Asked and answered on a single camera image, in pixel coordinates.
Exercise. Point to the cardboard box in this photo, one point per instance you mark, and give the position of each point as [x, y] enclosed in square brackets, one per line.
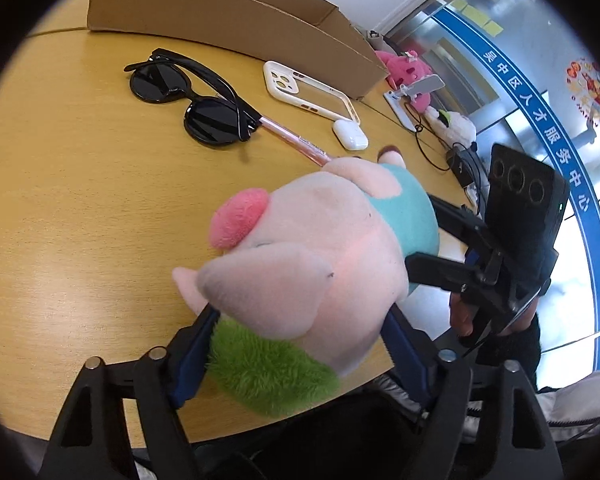
[205, 15]

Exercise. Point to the pink bear plush toy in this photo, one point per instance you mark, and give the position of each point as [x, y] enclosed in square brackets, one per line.
[400, 67]

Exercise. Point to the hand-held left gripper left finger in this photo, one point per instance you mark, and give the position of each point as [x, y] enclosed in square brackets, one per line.
[196, 355]

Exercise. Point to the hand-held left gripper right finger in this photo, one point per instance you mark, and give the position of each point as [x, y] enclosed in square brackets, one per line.
[402, 345]

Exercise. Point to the blue window banner strip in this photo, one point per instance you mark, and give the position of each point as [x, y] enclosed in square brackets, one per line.
[545, 125]

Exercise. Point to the white phone stand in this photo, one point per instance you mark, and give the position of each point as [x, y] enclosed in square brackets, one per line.
[395, 102]

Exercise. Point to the white earbuds case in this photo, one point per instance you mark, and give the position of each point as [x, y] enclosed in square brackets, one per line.
[350, 135]

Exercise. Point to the person's right hand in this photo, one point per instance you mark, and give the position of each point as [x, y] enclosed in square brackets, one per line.
[461, 317]

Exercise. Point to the white clear phone case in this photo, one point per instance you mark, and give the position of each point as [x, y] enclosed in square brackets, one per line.
[280, 82]

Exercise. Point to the pink pig plush toy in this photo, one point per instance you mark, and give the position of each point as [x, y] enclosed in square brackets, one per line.
[320, 240]

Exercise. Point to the white jacket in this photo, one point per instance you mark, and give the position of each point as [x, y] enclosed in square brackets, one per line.
[575, 405]

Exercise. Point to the pink pen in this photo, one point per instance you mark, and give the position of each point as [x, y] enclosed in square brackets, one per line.
[290, 137]

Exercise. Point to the black charger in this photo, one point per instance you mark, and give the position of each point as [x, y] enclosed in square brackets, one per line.
[461, 167]

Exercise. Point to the person's right forearm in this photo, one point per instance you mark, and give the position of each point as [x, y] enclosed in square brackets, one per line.
[510, 357]

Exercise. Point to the black sunglasses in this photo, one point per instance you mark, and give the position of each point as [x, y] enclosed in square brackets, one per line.
[155, 85]

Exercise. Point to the yellow sticky note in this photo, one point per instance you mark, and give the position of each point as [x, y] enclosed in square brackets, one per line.
[475, 14]
[491, 27]
[459, 4]

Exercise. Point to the white panda plush toy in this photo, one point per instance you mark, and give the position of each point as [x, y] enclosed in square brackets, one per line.
[455, 127]

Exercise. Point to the red window sticker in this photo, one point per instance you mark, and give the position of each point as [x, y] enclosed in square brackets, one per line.
[592, 92]

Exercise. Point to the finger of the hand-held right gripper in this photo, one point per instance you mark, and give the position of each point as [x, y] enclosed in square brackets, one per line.
[440, 271]
[455, 220]

